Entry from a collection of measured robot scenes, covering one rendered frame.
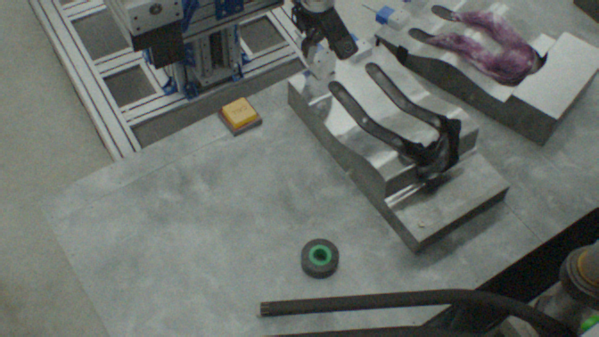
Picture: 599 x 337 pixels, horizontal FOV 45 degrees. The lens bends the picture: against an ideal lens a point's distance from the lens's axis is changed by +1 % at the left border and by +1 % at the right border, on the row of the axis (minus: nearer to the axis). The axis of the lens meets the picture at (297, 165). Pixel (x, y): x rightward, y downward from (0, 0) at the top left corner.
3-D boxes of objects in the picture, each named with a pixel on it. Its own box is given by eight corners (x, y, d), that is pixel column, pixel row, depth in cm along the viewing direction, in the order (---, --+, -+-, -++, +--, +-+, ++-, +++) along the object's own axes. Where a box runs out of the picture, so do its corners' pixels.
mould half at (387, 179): (287, 102, 177) (288, 66, 166) (371, 61, 185) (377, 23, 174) (414, 255, 154) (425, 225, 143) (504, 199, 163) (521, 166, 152)
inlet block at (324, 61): (288, 41, 174) (287, 28, 169) (305, 31, 175) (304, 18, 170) (318, 79, 169) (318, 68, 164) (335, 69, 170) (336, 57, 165)
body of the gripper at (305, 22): (318, 8, 162) (319, -26, 151) (340, 35, 159) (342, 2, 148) (290, 24, 161) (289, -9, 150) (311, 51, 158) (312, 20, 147)
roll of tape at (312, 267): (332, 283, 150) (333, 276, 147) (296, 274, 151) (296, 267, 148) (341, 250, 154) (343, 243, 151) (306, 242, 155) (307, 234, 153)
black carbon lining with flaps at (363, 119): (323, 91, 170) (324, 64, 162) (376, 63, 176) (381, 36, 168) (414, 195, 155) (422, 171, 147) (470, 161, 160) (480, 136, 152)
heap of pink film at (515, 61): (420, 45, 181) (425, 23, 174) (457, 8, 189) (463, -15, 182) (510, 97, 172) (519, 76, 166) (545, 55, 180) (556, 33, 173)
